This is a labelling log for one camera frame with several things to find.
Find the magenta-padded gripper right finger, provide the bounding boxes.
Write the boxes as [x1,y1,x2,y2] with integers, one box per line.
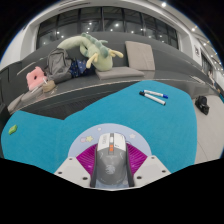
[124,142,172,188]

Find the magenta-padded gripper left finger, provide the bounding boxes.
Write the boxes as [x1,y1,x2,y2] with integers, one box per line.
[53,143,99,188]

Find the grey and white computer mouse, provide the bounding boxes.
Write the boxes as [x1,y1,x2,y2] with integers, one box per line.
[89,132,135,188]

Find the white marker with black cap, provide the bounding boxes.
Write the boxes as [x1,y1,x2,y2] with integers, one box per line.
[139,91,167,106]

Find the small green eraser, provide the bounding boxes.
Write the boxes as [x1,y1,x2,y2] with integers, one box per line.
[7,124,19,136]

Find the white marker with blue cap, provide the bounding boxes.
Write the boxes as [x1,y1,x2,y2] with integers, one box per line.
[143,89,169,100]

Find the small black bag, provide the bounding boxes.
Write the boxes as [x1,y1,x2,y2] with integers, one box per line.
[194,95,210,116]

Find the flat grey seat cushion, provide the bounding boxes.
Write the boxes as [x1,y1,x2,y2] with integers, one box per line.
[7,93,27,115]
[20,85,46,104]
[94,65,146,81]

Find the small beige pouch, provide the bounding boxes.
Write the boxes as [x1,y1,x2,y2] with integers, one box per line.
[42,79,56,93]

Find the pink plush cushion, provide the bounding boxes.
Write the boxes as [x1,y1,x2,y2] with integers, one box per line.
[25,65,48,92]

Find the dark blue patterned bag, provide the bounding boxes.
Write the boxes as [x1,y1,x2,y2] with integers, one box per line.
[69,59,90,79]

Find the grey backpack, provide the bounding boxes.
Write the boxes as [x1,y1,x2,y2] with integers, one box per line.
[44,47,74,84]

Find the upright grey back cushion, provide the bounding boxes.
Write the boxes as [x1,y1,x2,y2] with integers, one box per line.
[124,40,156,72]

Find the green dragon plush toy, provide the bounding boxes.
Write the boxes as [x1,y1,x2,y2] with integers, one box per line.
[57,32,124,72]

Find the ceiling lights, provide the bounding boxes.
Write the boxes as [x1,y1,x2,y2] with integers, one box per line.
[159,1,221,64]

